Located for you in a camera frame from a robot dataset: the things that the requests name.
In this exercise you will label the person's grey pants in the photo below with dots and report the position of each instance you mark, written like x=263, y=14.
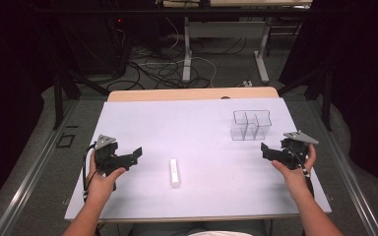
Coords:
x=164, y=228

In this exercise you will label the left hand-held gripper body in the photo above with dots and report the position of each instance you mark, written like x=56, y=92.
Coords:
x=106, y=154

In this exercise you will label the dark curtain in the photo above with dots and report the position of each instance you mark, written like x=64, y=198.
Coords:
x=10, y=85
x=361, y=82

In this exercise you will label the person's left hand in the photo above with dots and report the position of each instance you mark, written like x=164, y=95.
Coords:
x=101, y=185

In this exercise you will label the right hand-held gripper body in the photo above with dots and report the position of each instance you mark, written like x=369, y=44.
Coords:
x=294, y=150

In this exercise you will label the person's right hand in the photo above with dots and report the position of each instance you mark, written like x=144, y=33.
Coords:
x=296, y=175

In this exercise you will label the metal floor rail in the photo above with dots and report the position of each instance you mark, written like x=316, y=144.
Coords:
x=26, y=178
x=344, y=164

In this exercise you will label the clear plastic compartment organizer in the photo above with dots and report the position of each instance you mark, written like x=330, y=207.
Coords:
x=251, y=125

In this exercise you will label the black horizontal bar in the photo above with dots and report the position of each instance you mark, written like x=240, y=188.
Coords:
x=177, y=11

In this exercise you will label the person's white shirt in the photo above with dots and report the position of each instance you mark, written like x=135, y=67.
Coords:
x=220, y=233

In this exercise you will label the black equipment rack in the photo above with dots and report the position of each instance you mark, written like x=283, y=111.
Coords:
x=92, y=42

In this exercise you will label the small white tube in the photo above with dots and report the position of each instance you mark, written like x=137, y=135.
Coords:
x=174, y=172

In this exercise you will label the black metal stand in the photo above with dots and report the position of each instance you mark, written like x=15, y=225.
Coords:
x=60, y=95
x=323, y=95

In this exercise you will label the white-legged desk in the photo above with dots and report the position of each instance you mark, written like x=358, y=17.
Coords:
x=187, y=49

